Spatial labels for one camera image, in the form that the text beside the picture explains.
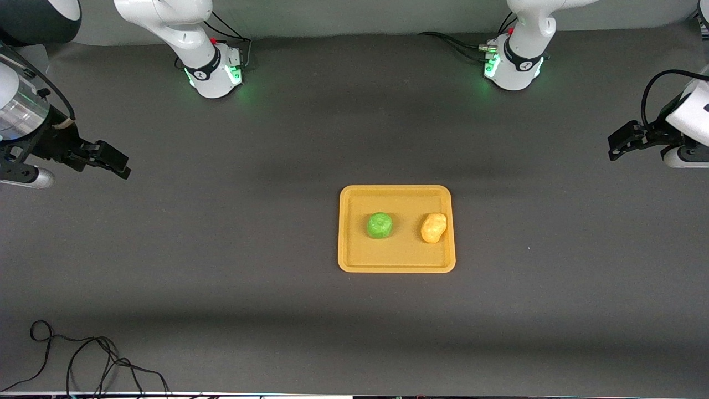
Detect yellow potato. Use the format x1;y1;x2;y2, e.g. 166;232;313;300
420;213;448;244

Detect green apple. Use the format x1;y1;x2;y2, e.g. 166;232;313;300
367;212;394;241

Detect orange plastic tray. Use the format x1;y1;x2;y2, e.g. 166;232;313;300
338;185;456;274

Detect black right arm base cables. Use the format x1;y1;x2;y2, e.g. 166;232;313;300
175;10;253;71

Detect black arm base cables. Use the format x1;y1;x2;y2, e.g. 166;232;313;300
175;10;253;71
418;11;519;63

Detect thin black tangled cable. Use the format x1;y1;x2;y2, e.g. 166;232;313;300
0;320;171;397

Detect black left arm base cables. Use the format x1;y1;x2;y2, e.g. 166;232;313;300
418;11;519;63

